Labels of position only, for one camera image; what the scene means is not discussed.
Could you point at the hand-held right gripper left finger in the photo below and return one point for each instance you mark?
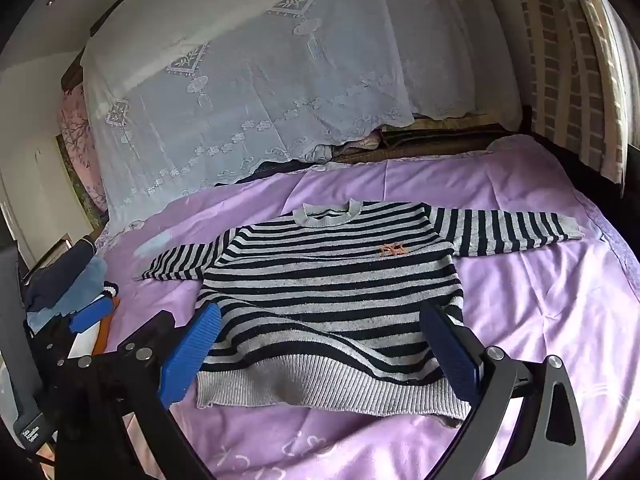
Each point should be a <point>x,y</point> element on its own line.
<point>192,355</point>

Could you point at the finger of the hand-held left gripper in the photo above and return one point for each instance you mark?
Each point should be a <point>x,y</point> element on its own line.
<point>90,316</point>
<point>152,330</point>

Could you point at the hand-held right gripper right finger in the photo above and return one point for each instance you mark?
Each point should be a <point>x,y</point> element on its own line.
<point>450,355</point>

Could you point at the black grey striped sweater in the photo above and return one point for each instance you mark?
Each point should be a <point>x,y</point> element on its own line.
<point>325,280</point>

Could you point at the orange garment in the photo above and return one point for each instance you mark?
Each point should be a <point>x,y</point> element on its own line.
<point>106,332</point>

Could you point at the light blue fleece garment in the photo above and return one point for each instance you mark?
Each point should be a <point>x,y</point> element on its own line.
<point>92,282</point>

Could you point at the navy knit sweater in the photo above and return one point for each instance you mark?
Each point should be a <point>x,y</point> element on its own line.
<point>65,270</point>

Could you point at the purple bed sheet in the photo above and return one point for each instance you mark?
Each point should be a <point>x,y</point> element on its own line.
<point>540,310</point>

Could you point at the pink floral quilt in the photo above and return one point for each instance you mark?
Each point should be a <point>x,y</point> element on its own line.
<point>75,125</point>

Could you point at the stack of folded blankets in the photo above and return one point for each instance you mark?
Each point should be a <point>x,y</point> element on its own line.
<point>425,137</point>

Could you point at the white lace cover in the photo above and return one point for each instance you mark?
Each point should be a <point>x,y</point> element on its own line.
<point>300,85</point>

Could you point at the beige plaid curtain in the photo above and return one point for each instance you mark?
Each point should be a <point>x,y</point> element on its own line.
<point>612,85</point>

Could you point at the small picture frame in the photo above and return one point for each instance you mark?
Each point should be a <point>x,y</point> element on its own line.
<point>52,255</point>

